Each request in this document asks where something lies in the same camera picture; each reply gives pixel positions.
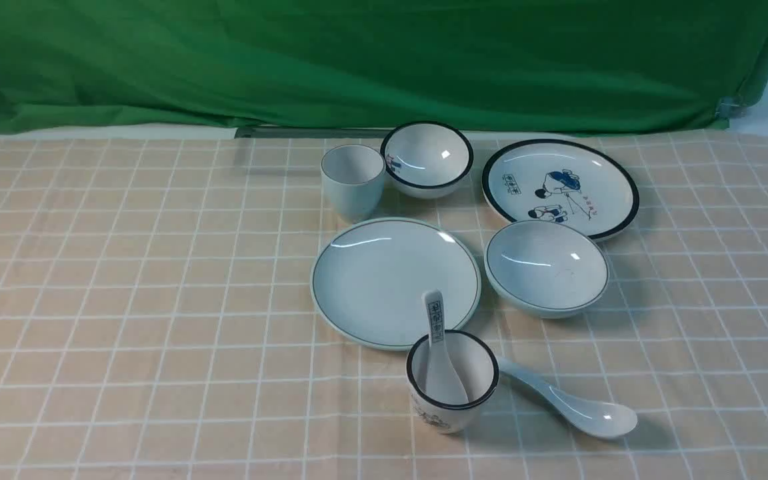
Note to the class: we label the pale blue cup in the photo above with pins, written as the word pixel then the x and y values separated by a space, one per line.
pixel 353 178

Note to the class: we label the pale blue bowl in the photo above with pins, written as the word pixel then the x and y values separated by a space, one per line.
pixel 546 269

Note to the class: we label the pale blue ceramic spoon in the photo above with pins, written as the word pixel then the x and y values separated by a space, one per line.
pixel 603 420

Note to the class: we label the checkered beige tablecloth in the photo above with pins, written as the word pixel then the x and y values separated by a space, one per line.
pixel 156 322

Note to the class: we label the green backdrop cloth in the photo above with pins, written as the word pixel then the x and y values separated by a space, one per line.
pixel 576 67

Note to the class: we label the pale blue plate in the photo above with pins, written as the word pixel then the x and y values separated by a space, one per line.
pixel 368 282

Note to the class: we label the white spoon with characters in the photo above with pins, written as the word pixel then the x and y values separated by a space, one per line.
pixel 442 382

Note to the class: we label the black-rimmed illustrated cup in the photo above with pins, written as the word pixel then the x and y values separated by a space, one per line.
pixel 477 369

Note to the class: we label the small black-rimmed white bowl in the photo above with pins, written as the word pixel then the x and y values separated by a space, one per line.
pixel 426 160

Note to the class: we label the black-rimmed illustrated plate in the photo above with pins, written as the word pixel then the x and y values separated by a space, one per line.
pixel 563 182

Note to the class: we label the metal clamp on backdrop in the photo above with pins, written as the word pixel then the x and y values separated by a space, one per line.
pixel 730 108

